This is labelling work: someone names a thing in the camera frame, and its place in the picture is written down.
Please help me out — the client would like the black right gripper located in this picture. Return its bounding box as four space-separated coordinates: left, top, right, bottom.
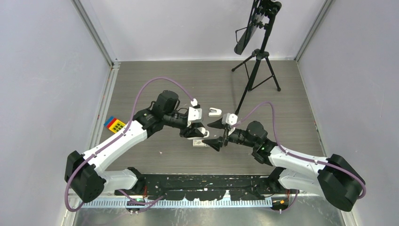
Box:
202 117 257 152

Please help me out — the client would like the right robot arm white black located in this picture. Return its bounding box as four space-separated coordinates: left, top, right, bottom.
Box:
203 119 366 212

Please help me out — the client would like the white staple remover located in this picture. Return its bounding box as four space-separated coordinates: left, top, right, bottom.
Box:
208 107 222 117

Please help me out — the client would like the yellow green colourful block toy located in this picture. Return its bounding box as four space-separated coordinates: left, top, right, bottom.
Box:
104 116 126 133

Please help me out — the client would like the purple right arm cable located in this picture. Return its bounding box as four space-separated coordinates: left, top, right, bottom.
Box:
229 100 367 214

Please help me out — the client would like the black tripod stand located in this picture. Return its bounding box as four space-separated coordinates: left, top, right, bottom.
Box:
231 30 281 114

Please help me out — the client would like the black tablet on tripod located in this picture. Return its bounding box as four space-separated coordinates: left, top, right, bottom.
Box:
234 0 282 55

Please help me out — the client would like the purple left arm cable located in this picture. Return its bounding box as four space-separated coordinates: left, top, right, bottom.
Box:
64 76 200 213

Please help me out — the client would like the aluminium cable duct rail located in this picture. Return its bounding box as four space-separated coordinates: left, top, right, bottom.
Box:
82 197 272 209

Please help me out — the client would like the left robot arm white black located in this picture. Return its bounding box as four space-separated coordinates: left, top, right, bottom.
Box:
64 90 209 203

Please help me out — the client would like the white stapler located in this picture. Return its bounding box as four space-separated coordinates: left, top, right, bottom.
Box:
185 129 209 140

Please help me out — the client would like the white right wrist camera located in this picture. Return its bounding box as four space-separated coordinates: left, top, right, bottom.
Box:
222 113 238 131

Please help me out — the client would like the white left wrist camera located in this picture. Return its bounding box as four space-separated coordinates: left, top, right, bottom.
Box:
187 107 203 123

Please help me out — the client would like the white staple box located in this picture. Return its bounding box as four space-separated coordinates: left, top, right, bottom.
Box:
192 139 207 147

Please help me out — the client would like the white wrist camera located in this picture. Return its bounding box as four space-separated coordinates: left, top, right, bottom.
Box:
222 113 238 131
187 107 203 123

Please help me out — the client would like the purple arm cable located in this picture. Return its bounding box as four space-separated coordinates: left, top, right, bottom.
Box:
64 76 200 213
229 100 367 214

